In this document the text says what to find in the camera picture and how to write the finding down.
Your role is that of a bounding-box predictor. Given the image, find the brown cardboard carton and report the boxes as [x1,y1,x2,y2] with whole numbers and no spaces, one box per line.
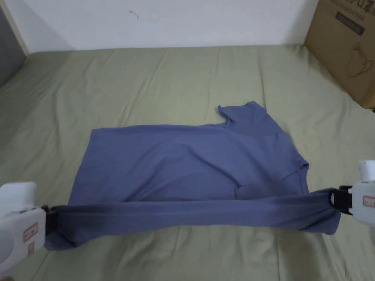
[303,0,375,110]

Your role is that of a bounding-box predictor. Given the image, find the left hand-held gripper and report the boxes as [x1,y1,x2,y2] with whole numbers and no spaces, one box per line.
[0,181,60,277]

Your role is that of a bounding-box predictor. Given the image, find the grey padded headboard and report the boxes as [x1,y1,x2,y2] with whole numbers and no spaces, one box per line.
[0,5,27,88]

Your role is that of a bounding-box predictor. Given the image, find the bed with pale green sheet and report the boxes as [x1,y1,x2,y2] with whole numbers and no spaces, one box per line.
[0,44,375,281]

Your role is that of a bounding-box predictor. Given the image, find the dark blue shirt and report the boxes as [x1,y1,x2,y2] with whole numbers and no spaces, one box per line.
[44,101,342,252]

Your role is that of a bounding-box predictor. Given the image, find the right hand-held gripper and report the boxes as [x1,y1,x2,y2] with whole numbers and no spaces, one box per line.
[328,159,375,226]

